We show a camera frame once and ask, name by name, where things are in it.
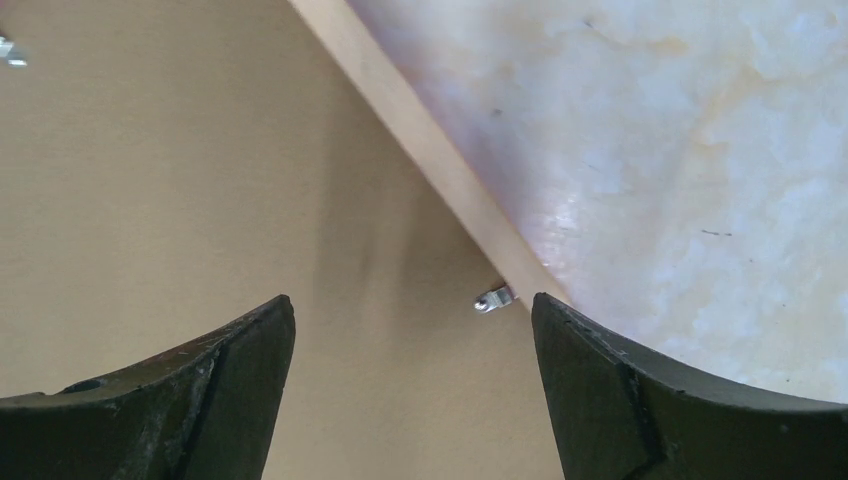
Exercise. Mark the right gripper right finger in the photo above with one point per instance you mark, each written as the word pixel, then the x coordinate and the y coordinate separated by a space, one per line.
pixel 620 410

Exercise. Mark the metal retaining clip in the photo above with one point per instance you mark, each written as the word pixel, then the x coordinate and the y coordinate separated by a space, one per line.
pixel 10 53
pixel 494 298

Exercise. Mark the wooden picture frame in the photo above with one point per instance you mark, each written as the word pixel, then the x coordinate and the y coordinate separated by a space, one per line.
pixel 366 65

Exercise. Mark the brown cardboard backing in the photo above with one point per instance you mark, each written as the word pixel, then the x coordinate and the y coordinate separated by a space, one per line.
pixel 167 166

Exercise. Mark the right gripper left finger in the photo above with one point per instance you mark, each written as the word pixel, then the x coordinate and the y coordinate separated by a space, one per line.
pixel 205 409

